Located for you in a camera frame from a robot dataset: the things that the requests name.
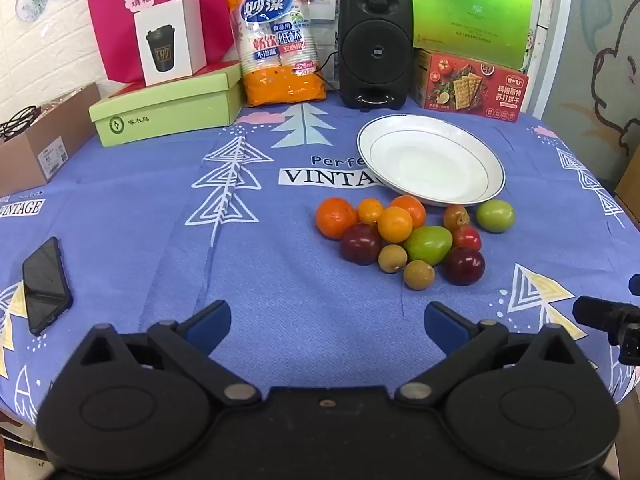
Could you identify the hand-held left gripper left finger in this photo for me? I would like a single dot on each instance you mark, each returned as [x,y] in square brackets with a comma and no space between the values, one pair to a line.
[212,320]

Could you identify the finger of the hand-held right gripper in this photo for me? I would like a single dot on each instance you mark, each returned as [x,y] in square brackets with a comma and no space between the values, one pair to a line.
[600,312]
[635,285]

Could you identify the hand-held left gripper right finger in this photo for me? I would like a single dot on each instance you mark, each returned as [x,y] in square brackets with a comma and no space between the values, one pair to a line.
[441,321]

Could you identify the brown kiwi fruit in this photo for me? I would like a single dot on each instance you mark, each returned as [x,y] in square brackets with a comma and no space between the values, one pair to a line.
[419,275]

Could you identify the small red plum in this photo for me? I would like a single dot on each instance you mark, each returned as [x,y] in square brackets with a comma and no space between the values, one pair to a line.
[468,238]

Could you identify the red-yellow plum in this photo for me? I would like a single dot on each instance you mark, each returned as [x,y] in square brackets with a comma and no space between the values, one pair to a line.
[456,216]

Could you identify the green plum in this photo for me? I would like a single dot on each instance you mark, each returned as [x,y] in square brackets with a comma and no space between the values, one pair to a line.
[495,215]

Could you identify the large orange mandarin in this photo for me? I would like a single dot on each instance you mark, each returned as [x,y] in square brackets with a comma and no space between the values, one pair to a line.
[335,217]

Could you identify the white porcelain plate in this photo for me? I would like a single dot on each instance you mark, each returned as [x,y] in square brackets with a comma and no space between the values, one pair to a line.
[430,160]

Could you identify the blue printed tablecloth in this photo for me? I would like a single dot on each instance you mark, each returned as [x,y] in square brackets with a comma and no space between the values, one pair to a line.
[280,300]

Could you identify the green mango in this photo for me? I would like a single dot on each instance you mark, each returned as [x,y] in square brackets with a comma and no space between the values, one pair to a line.
[429,245]

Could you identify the brown longan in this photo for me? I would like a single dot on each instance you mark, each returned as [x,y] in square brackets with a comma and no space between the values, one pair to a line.
[392,258]

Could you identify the flat cardboard box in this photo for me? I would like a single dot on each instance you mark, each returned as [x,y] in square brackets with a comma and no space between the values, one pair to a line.
[631,185]

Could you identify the yellow-orange mandarin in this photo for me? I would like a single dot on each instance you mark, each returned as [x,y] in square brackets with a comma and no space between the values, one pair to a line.
[395,224]

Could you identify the small orange mandarin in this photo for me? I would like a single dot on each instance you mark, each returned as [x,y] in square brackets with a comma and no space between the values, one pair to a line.
[369,210]

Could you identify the black smartphone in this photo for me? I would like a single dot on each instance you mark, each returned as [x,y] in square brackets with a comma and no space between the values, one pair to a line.
[46,285]

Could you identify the green shoe box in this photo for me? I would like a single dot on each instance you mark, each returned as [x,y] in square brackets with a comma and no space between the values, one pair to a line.
[165,110]

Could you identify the red cracker box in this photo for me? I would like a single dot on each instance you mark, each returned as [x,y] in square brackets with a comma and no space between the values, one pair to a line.
[465,87]

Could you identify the brown cardboard box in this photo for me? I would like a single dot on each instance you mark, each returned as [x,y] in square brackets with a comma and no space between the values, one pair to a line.
[45,150]

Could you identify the black speaker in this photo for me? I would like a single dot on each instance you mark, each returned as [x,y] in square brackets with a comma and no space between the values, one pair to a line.
[375,50]

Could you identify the white cup box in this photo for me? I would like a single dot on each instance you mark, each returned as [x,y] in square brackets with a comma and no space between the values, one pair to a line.
[170,42]

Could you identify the orange paper cup pack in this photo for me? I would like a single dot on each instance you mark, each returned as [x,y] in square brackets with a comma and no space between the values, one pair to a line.
[277,35]

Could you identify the green gift box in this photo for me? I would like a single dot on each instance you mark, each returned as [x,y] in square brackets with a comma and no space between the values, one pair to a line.
[470,10]

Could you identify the pink paper bag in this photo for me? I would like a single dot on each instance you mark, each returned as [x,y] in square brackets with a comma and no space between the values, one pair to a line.
[110,20]

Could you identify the cartoon wall sticker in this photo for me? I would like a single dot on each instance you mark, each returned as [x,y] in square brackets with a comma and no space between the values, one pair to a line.
[612,60]

